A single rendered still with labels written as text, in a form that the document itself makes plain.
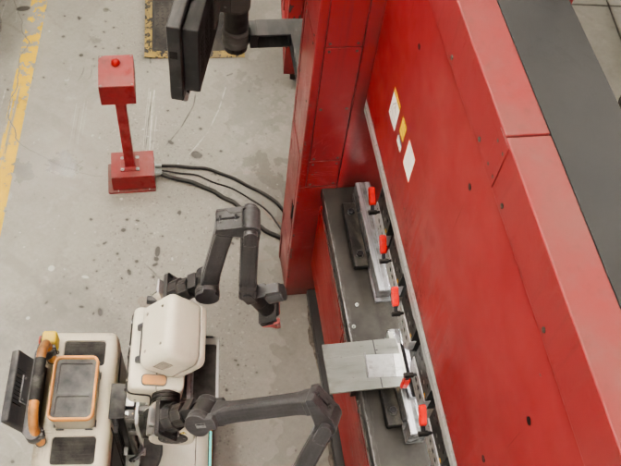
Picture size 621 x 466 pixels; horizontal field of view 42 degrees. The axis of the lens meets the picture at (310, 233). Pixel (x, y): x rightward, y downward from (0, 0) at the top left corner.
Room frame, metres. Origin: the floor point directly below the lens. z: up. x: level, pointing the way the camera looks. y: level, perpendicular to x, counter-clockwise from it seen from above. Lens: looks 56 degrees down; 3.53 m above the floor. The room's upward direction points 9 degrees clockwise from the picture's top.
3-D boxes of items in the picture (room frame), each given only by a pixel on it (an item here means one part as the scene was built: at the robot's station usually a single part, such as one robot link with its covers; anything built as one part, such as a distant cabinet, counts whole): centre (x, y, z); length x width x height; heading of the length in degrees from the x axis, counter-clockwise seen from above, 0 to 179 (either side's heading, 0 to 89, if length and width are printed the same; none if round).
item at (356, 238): (1.83, -0.17, 0.89); 0.30 x 0.05 x 0.03; 16
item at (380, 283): (1.80, -0.24, 0.92); 0.50 x 0.06 x 0.10; 16
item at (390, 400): (1.21, -0.35, 0.89); 0.30 x 0.05 x 0.03; 16
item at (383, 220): (1.68, -0.27, 1.26); 0.15 x 0.09 x 0.17; 16
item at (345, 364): (1.23, -0.25, 1.00); 0.26 x 0.18 x 0.01; 106
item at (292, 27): (2.44, 0.22, 1.18); 0.40 x 0.24 x 0.07; 16
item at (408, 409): (1.21, -0.41, 0.92); 0.39 x 0.06 x 0.10; 16
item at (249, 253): (1.33, 0.18, 1.40); 0.11 x 0.06 x 0.43; 10
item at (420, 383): (1.10, -0.44, 1.26); 0.15 x 0.09 x 0.17; 16
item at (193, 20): (2.29, 0.54, 1.42); 0.45 x 0.12 x 0.36; 1
